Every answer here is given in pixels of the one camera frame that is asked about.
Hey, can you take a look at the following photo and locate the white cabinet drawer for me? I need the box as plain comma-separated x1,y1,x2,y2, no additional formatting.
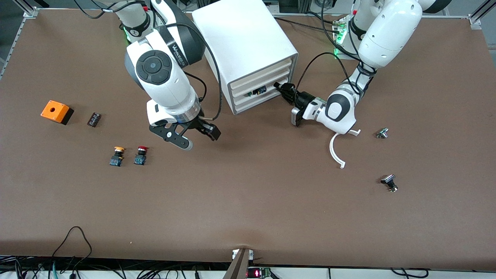
234,85,289,114
233,77,291,107
232,68,291,100
231,59,292,93

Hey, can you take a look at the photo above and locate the white drawer cabinet housing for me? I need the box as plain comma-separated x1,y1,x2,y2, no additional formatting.
192,0,299,115

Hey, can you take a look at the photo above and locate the black square push button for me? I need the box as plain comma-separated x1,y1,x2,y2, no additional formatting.
380,174,399,193

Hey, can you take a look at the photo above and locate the red LED display module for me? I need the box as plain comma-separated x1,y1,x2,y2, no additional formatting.
246,267,274,279

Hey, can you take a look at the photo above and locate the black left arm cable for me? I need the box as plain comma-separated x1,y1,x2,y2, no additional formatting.
295,0,372,97

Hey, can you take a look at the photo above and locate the white curved plastic bracket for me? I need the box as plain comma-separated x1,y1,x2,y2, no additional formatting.
329,130,362,169

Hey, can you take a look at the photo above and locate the red push button switch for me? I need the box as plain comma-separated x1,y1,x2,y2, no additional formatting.
134,146,149,166

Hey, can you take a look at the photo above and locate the left arm aluminium base plate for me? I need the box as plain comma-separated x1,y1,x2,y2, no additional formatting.
332,15,363,59

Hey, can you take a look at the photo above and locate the thin black power cable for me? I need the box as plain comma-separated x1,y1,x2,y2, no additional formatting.
276,17,338,33

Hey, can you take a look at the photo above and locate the yellow push button switch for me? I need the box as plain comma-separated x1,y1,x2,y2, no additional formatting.
109,146,126,167

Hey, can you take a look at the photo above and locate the orange switch enclosure box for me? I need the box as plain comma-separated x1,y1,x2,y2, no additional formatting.
40,100,74,125

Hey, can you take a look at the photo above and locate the grey camera stand bracket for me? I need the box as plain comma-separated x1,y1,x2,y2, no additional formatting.
222,248,254,279

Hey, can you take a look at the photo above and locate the thin black looped cable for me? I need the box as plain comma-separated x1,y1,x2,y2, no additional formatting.
52,227,93,268

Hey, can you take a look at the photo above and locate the aluminium table edge rail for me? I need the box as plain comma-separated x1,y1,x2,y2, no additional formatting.
271,14,471,19

